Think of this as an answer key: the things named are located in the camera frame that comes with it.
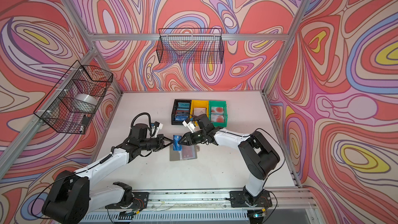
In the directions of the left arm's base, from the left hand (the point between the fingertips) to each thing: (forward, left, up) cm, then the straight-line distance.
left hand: (174, 141), depth 81 cm
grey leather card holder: (-1, -7, -10) cm, 13 cm away
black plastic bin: (+27, -1, -9) cm, 29 cm away
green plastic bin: (+31, -29, -5) cm, 43 cm away
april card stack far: (+28, -26, -9) cm, 39 cm away
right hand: (0, -4, -4) cm, 6 cm away
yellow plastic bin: (+34, -13, -10) cm, 38 cm away
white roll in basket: (+9, +40, +21) cm, 46 cm away
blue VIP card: (0, -1, -1) cm, 2 cm away
